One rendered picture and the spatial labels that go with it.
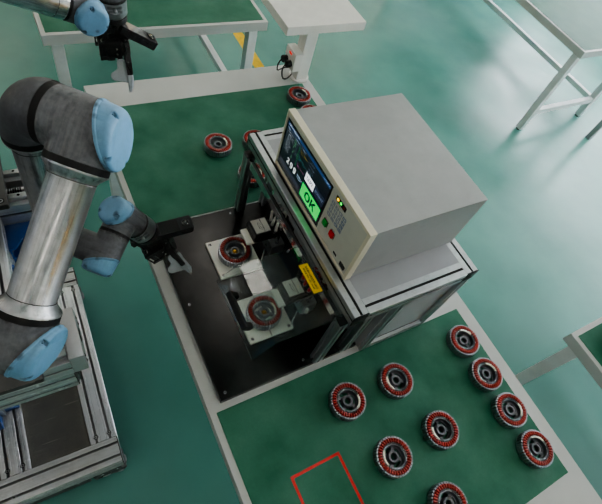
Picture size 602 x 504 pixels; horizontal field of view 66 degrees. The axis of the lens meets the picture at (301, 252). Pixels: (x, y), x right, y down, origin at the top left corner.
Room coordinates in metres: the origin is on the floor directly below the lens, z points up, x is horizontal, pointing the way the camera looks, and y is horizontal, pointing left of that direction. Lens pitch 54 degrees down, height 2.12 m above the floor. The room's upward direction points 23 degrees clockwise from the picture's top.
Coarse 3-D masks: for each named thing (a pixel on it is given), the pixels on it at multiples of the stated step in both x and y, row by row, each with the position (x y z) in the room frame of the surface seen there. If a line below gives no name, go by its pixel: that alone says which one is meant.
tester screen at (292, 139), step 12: (288, 132) 0.99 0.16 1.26; (288, 144) 0.98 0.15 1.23; (300, 144) 0.94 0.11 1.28; (288, 156) 0.96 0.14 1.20; (300, 156) 0.93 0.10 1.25; (300, 168) 0.92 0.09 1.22; (312, 168) 0.89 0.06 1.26; (300, 180) 0.91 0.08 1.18; (312, 180) 0.87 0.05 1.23; (324, 180) 0.85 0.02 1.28; (312, 192) 0.86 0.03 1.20; (324, 192) 0.83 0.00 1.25; (312, 216) 0.84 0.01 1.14
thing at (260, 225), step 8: (264, 216) 0.95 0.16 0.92; (248, 224) 0.90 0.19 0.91; (256, 224) 0.91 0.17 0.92; (264, 224) 0.92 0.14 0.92; (240, 232) 0.89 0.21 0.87; (248, 232) 0.89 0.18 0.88; (256, 232) 0.88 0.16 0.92; (264, 232) 0.89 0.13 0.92; (272, 232) 0.91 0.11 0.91; (280, 232) 0.93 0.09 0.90; (248, 240) 0.86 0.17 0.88; (256, 240) 0.86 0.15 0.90
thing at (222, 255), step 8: (224, 240) 0.87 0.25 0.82; (232, 240) 0.88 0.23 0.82; (240, 240) 0.89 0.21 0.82; (224, 248) 0.84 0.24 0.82; (232, 248) 0.86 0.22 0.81; (240, 248) 0.88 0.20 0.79; (248, 248) 0.88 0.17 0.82; (224, 256) 0.81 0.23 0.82; (232, 256) 0.84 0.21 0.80; (240, 256) 0.84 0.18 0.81; (248, 256) 0.85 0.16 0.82; (232, 264) 0.80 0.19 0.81
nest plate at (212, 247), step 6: (240, 234) 0.94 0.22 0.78; (216, 240) 0.88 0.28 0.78; (210, 246) 0.85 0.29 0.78; (216, 246) 0.86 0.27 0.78; (252, 246) 0.91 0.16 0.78; (210, 252) 0.83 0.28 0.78; (216, 252) 0.83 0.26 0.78; (252, 252) 0.89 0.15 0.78; (216, 258) 0.81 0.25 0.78; (252, 258) 0.87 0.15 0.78; (216, 264) 0.79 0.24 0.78; (222, 264) 0.80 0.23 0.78; (222, 270) 0.78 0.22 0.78; (228, 270) 0.79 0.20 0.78
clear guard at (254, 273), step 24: (240, 264) 0.65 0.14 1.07; (264, 264) 0.68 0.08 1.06; (288, 264) 0.71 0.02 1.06; (312, 264) 0.74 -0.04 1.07; (240, 288) 0.59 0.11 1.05; (264, 288) 0.61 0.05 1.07; (288, 288) 0.64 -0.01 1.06; (264, 312) 0.55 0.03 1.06; (288, 312) 0.57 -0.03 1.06; (312, 312) 0.60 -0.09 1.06; (336, 312) 0.63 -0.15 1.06; (264, 336) 0.49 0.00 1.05; (288, 336) 0.51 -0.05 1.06
